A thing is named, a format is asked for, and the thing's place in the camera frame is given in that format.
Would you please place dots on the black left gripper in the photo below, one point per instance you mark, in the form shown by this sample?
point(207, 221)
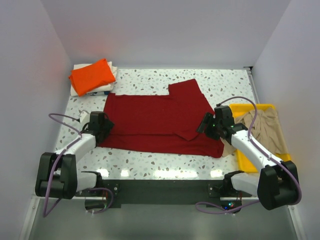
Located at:
point(107, 125)

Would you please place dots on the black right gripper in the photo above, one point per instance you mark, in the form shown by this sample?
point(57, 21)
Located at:
point(207, 119)

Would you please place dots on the dark red t-shirt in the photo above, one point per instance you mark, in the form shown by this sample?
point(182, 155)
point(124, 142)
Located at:
point(161, 123)

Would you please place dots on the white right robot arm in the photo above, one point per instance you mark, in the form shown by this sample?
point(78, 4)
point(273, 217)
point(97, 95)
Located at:
point(277, 182)

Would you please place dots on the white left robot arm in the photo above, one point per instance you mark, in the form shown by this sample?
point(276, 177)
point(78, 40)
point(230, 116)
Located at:
point(58, 176)

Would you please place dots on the yellow plastic bin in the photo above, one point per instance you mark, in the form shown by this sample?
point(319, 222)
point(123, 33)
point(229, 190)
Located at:
point(239, 109)

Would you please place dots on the folded orange t-shirt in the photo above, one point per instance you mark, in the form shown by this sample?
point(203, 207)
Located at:
point(91, 77)

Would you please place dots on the beige t-shirt in bin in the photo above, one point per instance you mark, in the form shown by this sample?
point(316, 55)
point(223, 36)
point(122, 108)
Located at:
point(266, 130)

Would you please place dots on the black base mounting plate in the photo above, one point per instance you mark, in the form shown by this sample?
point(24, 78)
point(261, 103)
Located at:
point(168, 192)

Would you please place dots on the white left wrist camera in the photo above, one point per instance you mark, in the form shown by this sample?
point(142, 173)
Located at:
point(84, 117)

